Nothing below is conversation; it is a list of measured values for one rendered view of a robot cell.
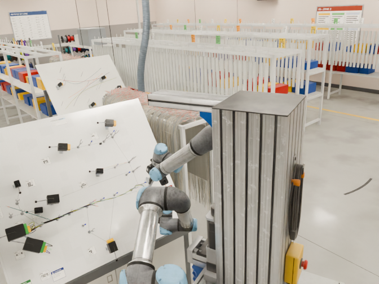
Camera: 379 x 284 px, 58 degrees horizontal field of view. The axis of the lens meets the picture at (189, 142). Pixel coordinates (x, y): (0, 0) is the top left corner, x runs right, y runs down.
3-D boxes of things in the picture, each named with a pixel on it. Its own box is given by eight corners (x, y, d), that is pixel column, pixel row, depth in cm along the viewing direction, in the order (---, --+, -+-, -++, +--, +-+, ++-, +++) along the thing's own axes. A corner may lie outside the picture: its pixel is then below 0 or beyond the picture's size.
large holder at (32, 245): (10, 235, 195) (10, 233, 183) (41, 242, 201) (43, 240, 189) (5, 247, 192) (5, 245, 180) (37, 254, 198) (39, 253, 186)
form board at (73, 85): (142, 158, 570) (131, 57, 508) (75, 182, 500) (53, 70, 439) (121, 146, 622) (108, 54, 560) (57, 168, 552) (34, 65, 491)
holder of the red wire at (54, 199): (33, 199, 206) (34, 196, 197) (56, 196, 213) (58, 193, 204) (34, 208, 205) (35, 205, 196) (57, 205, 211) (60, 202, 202)
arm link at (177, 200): (190, 182, 162) (197, 217, 203) (167, 182, 163) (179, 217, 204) (189, 205, 156) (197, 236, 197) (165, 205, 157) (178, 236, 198)
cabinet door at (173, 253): (186, 274, 265) (184, 232, 250) (122, 311, 236) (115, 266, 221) (185, 272, 267) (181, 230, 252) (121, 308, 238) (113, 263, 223)
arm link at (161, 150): (163, 154, 192) (151, 146, 194) (160, 167, 200) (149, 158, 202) (171, 147, 197) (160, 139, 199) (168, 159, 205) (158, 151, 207)
